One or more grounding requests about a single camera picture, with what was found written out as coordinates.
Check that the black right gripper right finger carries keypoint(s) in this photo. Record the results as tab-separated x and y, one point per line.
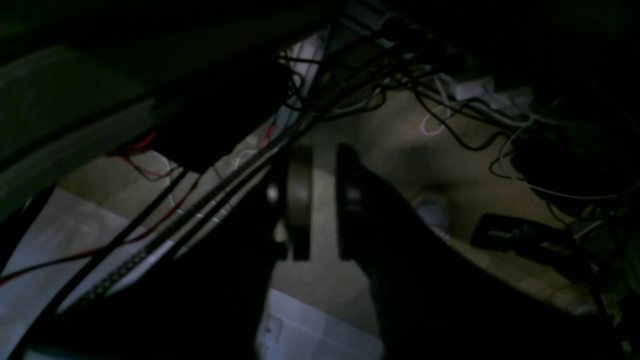
357	230

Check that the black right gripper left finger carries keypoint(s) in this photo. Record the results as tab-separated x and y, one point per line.
297	188

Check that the black power adapter on floor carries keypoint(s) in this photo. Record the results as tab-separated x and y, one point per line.
537	242

